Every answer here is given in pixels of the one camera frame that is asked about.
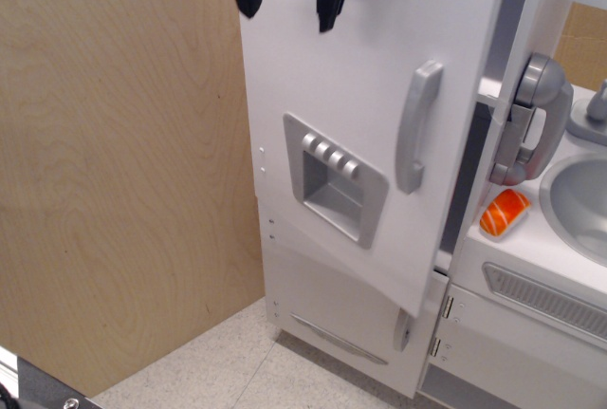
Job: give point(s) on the metal frame corner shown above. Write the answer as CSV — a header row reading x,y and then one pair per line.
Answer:
x,y
32,387

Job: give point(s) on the grey vent grille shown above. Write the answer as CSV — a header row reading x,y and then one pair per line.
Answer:
x,y
549,302

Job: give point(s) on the white fridge door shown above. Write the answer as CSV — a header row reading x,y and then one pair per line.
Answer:
x,y
350,83

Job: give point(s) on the grey toy telephone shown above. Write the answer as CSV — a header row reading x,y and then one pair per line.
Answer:
x,y
536,122

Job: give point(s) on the white toy fridge cabinet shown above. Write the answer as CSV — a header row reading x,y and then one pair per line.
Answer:
x,y
523,27

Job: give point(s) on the white kitchen counter unit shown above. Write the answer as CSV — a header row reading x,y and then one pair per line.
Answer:
x,y
489,352

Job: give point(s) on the grey toy faucet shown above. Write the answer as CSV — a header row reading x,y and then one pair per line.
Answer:
x,y
588,118

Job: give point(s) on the grey freezer door handle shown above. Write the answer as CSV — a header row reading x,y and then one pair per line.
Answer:
x,y
402,331

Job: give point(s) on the grey toy sink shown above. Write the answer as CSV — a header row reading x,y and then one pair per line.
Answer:
x,y
573,201

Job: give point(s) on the grey fridge door handle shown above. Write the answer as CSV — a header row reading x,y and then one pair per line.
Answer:
x,y
422,93

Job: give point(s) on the white lower freezer door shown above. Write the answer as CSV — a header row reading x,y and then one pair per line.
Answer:
x,y
313,297

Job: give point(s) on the orange salmon sushi toy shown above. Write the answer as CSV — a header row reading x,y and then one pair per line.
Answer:
x,y
503,213

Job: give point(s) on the grey dispenser box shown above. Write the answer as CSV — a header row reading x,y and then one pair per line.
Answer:
x,y
333,183

